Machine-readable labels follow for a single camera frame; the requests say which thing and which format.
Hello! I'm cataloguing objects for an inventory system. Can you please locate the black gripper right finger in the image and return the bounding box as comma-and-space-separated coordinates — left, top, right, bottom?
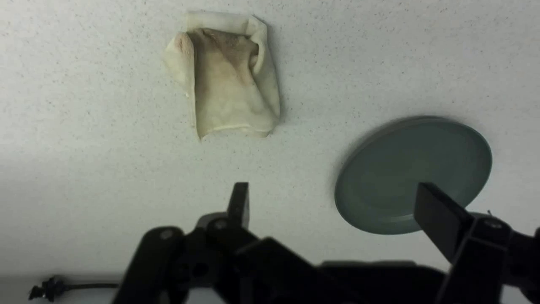
414, 179, 540, 304

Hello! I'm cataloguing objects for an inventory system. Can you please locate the beige stained cloth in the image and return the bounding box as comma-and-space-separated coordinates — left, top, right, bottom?
162, 10, 284, 144

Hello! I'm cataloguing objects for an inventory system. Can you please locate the black power cord with plug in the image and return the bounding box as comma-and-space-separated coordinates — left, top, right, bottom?
27, 274, 124, 304

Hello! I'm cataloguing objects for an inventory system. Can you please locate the dark green round plate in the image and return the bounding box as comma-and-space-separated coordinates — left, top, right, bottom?
333, 113, 495, 237

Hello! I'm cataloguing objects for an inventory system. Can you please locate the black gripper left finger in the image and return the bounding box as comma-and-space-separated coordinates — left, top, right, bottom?
110, 181, 267, 304

